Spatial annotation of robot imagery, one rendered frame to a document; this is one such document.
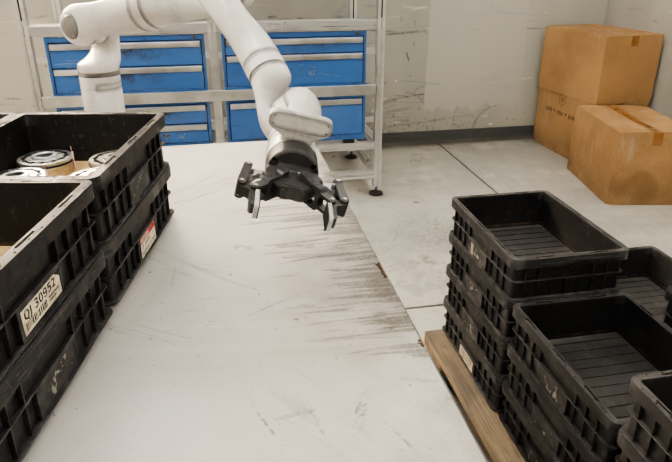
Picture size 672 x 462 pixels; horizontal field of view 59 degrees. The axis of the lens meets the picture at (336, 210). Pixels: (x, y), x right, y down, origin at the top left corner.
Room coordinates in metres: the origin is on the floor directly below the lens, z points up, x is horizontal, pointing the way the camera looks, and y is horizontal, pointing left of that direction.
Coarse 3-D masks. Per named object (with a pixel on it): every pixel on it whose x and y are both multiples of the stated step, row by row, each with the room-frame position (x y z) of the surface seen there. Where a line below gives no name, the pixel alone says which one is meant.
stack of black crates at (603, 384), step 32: (544, 320) 1.19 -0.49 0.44; (576, 320) 1.21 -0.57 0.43; (608, 320) 1.22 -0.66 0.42; (640, 320) 1.16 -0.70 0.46; (512, 352) 1.15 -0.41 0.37; (544, 352) 1.03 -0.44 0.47; (576, 352) 1.15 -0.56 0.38; (608, 352) 1.15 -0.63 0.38; (640, 352) 1.14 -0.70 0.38; (512, 384) 1.15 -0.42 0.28; (544, 384) 1.02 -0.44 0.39; (576, 384) 0.91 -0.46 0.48; (608, 384) 1.03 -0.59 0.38; (512, 416) 1.13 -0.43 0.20; (544, 416) 1.01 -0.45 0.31; (576, 416) 0.91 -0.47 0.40; (608, 416) 0.82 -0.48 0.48; (544, 448) 0.97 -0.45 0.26; (576, 448) 0.88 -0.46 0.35; (608, 448) 0.82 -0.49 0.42
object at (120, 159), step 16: (48, 112) 1.21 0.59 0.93; (64, 112) 1.21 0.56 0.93; (80, 112) 1.21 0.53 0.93; (96, 112) 1.21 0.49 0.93; (112, 112) 1.21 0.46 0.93; (128, 112) 1.21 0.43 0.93; (144, 112) 1.21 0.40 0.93; (0, 128) 1.10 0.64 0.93; (144, 128) 1.09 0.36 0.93; (160, 128) 1.16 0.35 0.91; (128, 144) 0.99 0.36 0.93; (144, 144) 1.05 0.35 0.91; (112, 160) 0.90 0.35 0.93; (128, 160) 0.96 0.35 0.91; (0, 176) 0.83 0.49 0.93; (16, 176) 0.83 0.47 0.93; (32, 176) 0.83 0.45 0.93; (48, 176) 0.83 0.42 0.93; (64, 176) 0.83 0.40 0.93; (80, 176) 0.83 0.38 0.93; (96, 176) 0.83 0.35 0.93; (112, 176) 0.88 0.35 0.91; (96, 192) 0.82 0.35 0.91
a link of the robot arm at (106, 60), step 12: (108, 36) 1.40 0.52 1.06; (96, 48) 1.43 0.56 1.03; (108, 48) 1.41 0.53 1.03; (84, 60) 1.40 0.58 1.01; (96, 60) 1.39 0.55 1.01; (108, 60) 1.39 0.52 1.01; (120, 60) 1.42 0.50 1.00; (84, 72) 1.37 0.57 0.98; (96, 72) 1.37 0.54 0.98; (108, 72) 1.38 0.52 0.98
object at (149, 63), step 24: (48, 48) 2.81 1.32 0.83; (72, 48) 2.83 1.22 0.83; (120, 48) 2.86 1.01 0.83; (144, 48) 2.90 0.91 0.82; (168, 48) 2.92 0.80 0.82; (192, 48) 2.94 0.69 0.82; (72, 72) 2.82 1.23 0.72; (120, 72) 2.86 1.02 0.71; (144, 72) 2.88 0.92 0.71; (168, 72) 2.91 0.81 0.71; (192, 72) 2.94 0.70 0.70; (168, 120) 2.91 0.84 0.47; (192, 120) 2.93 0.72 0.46; (168, 144) 2.91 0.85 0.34; (192, 144) 2.93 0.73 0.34
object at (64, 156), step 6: (42, 150) 1.17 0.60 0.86; (48, 150) 1.17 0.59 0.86; (54, 150) 1.17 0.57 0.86; (60, 150) 1.17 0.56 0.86; (66, 150) 1.17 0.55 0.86; (24, 156) 1.13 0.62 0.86; (30, 156) 1.13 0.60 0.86; (60, 156) 1.13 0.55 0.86; (66, 156) 1.13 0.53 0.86; (18, 162) 1.09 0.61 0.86; (24, 162) 1.09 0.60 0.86; (30, 162) 1.09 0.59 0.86; (36, 162) 1.09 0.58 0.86; (42, 162) 1.09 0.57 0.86; (48, 162) 1.09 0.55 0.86; (54, 162) 1.09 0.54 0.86; (60, 162) 1.10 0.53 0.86
